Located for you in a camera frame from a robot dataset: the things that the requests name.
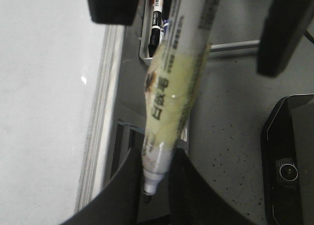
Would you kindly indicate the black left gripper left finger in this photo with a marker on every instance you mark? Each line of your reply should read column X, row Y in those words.
column 118, row 202

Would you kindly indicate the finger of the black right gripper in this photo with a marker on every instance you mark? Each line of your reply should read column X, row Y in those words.
column 113, row 12
column 284, row 26

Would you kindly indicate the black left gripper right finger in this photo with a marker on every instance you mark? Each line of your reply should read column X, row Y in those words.
column 192, row 201

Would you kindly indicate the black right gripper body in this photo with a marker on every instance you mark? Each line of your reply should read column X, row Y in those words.
column 287, row 147

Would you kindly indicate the taped white whiteboard marker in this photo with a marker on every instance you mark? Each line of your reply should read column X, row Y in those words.
column 171, row 84

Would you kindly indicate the black deli whiteboard marker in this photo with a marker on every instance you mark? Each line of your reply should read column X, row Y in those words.
column 156, row 26

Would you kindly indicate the blue whiteboard marker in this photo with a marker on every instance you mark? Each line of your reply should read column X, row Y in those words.
column 165, row 26

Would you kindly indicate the white marker tray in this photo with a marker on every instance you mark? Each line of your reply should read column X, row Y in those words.
column 146, row 28

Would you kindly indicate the grey metal rod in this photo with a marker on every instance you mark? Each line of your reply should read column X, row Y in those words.
column 235, row 46

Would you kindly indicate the white whiteboard with aluminium frame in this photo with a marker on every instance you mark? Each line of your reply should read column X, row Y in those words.
column 58, row 81

